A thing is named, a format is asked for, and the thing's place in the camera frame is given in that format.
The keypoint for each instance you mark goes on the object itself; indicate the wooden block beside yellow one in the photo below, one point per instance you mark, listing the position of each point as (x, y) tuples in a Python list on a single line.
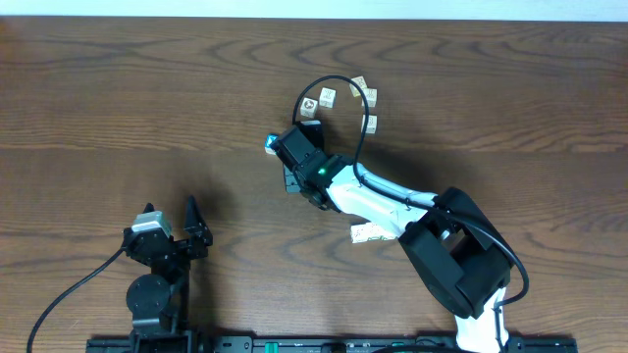
[(372, 96)]

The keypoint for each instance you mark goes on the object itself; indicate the wooden block with ring picture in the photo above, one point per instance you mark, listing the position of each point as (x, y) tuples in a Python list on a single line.
[(369, 124)]

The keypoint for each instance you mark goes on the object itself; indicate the wooden block with X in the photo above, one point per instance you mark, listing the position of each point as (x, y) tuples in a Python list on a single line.
[(327, 97)]

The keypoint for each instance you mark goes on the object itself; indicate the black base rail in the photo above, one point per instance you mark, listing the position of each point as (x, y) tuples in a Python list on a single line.
[(247, 344)]

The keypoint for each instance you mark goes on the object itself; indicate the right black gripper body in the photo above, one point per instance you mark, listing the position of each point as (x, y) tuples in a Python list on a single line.
[(302, 180)]

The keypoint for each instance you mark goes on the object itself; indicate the wooden block with red circle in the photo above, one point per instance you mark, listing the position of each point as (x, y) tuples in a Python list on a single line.
[(308, 108)]

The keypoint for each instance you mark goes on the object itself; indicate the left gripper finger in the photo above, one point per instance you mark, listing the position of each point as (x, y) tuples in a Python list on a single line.
[(148, 208), (193, 220)]

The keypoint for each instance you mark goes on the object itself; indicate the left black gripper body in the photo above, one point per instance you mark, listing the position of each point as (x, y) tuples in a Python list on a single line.
[(176, 244)]

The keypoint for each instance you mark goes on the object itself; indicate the green-edged wooden block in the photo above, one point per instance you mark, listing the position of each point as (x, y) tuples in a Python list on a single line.
[(361, 233), (380, 233)]

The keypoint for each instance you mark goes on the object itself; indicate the blue X wooden block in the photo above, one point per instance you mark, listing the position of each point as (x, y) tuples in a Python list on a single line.
[(270, 139)]

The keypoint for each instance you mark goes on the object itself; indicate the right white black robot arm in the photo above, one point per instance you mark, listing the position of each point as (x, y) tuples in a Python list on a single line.
[(456, 252)]

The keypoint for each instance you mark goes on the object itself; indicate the yellow-edged wooden block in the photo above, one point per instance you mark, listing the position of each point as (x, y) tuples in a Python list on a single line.
[(358, 85)]

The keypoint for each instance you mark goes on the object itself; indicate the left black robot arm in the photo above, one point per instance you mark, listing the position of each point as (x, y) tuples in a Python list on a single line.
[(159, 300)]

